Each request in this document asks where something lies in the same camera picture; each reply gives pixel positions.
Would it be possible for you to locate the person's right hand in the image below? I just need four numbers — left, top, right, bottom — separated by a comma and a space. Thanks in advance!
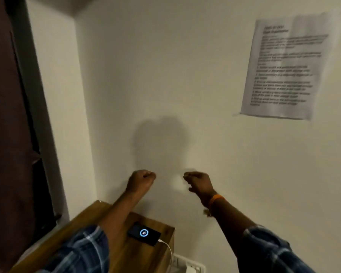
183, 171, 217, 201

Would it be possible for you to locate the person's left hand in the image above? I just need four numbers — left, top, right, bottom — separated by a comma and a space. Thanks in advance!
126, 169, 157, 195

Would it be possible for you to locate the person's left forearm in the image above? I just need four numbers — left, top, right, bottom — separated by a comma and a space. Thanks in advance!
98, 188, 148, 248

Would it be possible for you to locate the person's right forearm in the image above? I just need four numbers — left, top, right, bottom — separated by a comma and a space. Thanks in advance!
202, 196, 262, 273

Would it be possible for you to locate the orange wristband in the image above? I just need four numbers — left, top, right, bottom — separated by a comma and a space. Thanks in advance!
207, 194, 225, 216

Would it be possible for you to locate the black smartphone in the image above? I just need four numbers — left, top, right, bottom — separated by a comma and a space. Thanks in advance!
127, 222, 161, 247

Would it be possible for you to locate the wooden side table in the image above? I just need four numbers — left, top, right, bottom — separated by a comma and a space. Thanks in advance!
10, 200, 176, 273

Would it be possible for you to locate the dark brown curtain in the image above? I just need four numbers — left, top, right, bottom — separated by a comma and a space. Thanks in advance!
0, 0, 57, 273

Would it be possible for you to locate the printed paper sheet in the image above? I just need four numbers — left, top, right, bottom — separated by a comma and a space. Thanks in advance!
233, 9, 341, 120

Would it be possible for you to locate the white charging cable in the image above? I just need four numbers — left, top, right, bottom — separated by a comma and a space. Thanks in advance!
158, 239, 173, 273

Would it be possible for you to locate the white wall socket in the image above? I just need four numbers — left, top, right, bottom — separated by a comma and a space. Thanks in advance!
173, 254, 206, 273

